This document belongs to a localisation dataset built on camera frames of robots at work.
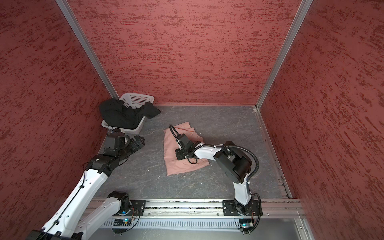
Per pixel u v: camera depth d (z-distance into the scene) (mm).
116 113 1030
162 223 710
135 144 684
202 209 752
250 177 515
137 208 726
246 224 707
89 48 867
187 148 725
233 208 737
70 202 421
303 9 720
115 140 558
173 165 852
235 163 502
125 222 704
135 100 1175
